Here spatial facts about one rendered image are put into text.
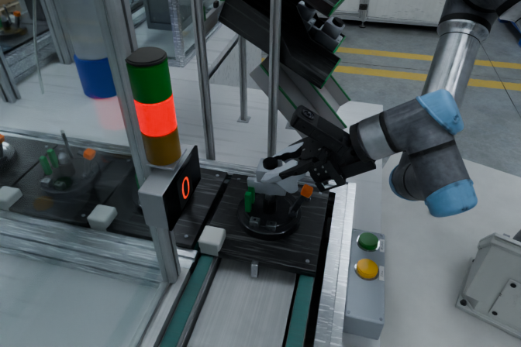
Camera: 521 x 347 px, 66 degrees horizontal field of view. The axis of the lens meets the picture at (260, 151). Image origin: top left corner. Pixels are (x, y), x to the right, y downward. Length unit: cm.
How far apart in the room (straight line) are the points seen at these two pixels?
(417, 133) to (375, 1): 416
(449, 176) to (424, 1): 422
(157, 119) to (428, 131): 40
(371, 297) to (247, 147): 65
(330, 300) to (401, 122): 35
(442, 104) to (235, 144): 76
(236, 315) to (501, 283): 50
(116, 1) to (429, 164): 49
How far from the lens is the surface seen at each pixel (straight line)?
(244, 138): 130
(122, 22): 50
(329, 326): 77
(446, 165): 67
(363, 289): 81
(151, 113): 52
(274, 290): 84
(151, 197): 57
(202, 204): 92
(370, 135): 68
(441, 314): 95
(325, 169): 74
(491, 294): 92
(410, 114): 67
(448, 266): 103
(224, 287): 84
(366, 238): 87
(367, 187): 116
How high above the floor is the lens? 162
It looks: 37 degrees down
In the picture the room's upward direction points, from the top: straight up
